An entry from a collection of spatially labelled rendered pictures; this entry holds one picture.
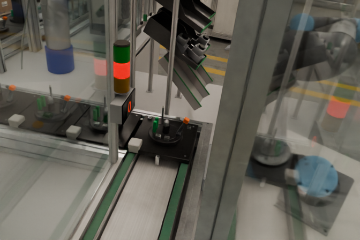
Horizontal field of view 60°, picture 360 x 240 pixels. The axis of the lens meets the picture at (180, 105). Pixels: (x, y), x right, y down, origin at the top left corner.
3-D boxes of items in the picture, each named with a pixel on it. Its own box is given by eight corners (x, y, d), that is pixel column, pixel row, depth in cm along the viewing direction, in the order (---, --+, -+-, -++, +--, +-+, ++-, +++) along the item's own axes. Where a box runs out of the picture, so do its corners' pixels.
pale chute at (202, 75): (206, 84, 167) (213, 80, 165) (199, 95, 156) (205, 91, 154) (175, 40, 162) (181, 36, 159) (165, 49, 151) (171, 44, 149)
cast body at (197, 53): (201, 61, 141) (210, 49, 137) (197, 64, 137) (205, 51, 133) (188, 49, 142) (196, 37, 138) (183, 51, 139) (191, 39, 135)
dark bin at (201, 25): (209, 25, 136) (219, 11, 131) (200, 34, 125) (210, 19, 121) (157, -13, 136) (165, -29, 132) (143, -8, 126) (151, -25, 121)
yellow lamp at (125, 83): (132, 87, 100) (132, 73, 98) (126, 94, 96) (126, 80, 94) (117, 84, 101) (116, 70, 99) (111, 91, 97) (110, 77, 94)
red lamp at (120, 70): (132, 73, 98) (132, 58, 95) (126, 80, 94) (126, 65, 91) (116, 70, 98) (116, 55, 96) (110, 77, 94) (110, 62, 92)
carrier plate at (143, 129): (197, 128, 138) (198, 124, 137) (188, 164, 118) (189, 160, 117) (145, 118, 141) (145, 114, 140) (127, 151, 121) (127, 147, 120)
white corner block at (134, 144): (142, 147, 124) (142, 139, 122) (139, 154, 120) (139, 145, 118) (130, 144, 125) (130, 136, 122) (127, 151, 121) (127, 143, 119)
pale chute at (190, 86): (202, 98, 154) (210, 94, 152) (194, 111, 144) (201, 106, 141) (169, 51, 149) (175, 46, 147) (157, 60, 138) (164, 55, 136)
